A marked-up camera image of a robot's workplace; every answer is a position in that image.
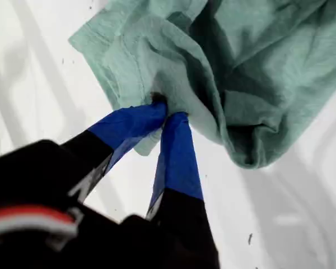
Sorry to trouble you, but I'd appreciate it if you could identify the pale green t-shirt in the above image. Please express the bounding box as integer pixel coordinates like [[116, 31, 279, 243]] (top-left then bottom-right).
[[68, 0, 336, 170]]

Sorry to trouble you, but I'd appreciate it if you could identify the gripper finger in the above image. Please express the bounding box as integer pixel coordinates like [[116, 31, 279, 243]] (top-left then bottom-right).
[[58, 94, 169, 203], [144, 113, 213, 236]]

